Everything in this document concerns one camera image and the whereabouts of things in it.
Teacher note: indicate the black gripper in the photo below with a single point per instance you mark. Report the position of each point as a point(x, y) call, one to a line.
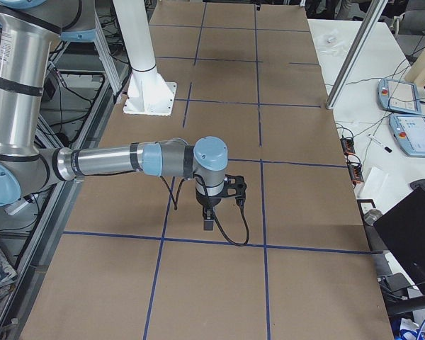
point(207, 201)

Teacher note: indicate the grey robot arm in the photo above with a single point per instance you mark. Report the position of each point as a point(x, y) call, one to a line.
point(28, 30)

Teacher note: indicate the left teach pendant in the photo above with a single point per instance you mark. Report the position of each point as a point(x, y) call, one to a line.
point(399, 96)

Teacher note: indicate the right teach pendant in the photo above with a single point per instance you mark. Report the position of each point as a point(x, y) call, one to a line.
point(409, 132)

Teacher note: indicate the long blue tape strip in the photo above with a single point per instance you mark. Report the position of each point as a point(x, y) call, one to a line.
point(257, 7)

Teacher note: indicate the crossing blue tape strip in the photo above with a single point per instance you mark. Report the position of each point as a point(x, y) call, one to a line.
point(202, 241)

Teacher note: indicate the small metal cylinder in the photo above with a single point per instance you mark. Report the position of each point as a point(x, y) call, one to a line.
point(371, 216)

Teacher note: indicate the clear plastic bag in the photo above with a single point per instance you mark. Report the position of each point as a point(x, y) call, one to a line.
point(332, 43)

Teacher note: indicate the teach pendant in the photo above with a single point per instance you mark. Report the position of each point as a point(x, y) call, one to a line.
point(409, 132)
point(399, 96)

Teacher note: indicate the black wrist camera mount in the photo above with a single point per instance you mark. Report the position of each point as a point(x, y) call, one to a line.
point(235, 187)

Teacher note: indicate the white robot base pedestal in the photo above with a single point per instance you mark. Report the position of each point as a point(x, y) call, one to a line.
point(148, 93)

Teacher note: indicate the black marker pen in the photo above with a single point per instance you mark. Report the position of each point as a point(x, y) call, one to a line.
point(379, 143)

